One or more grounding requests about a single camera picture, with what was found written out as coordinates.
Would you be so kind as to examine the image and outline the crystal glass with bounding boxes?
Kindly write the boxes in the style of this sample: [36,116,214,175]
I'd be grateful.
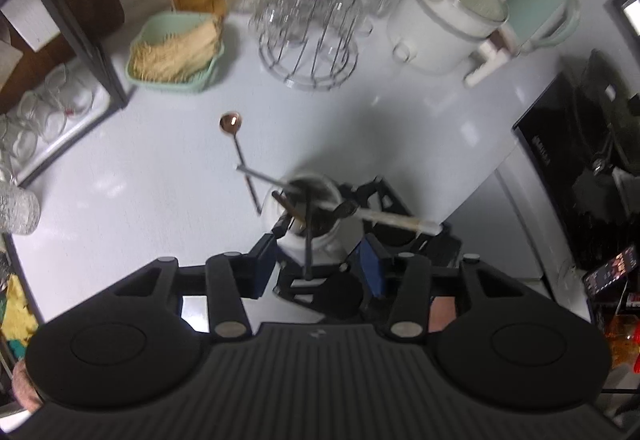
[247,0,301,46]

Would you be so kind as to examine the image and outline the green plastic basket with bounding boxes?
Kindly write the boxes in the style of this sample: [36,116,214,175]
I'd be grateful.
[125,12,226,95]

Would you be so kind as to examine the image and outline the copper spoon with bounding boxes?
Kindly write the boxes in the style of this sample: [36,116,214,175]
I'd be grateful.
[218,111,263,216]

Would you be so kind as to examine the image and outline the clear drinking glass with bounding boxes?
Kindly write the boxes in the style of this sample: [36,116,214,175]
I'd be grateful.
[0,117,38,171]
[17,93,68,143]
[42,65,96,116]

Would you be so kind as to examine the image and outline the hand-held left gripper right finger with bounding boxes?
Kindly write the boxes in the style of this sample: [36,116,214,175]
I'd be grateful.
[357,235,528,340]

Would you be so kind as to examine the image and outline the mint green kettle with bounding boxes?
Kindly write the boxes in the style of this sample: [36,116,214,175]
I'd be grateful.
[505,0,583,56]

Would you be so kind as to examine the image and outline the crystal goblet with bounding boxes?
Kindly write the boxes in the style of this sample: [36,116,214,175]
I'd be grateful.
[320,0,376,36]

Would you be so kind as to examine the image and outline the white electric cooker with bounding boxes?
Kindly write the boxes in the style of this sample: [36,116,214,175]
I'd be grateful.
[387,0,518,88]

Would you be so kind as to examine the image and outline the white chopstick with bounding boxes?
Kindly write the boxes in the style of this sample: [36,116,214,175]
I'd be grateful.
[295,193,443,237]

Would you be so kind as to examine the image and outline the black chopstick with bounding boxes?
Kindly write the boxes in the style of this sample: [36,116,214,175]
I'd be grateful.
[301,197,315,282]
[235,163,303,193]

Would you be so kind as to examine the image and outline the yellow cloth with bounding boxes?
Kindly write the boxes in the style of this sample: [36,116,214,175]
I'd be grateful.
[0,277,41,361]

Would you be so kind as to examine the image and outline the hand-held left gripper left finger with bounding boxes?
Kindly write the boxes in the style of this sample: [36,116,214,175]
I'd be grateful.
[112,235,279,340]

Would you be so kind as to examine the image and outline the textured glass mug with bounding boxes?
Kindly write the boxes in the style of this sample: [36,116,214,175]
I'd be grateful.
[0,180,41,236]

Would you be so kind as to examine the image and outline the pale thin noodle bundle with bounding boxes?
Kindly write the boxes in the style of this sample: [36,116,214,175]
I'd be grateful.
[130,18,223,82]

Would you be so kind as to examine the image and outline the white tray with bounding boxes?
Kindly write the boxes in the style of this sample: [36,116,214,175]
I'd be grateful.
[15,55,113,186]

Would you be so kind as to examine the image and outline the chrome wire glass rack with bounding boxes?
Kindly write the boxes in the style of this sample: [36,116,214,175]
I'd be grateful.
[257,0,360,92]

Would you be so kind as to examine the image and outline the white ceramic jar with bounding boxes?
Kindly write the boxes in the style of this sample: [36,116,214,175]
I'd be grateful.
[262,171,368,271]

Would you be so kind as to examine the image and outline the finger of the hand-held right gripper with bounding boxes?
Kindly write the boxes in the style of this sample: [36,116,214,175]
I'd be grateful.
[272,215,326,308]
[341,177,402,222]

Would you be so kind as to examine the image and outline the black metal dish rack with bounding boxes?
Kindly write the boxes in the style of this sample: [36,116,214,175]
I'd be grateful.
[0,0,131,111]

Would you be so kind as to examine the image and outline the black cooktop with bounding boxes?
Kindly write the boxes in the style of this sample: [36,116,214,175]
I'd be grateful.
[511,48,640,273]

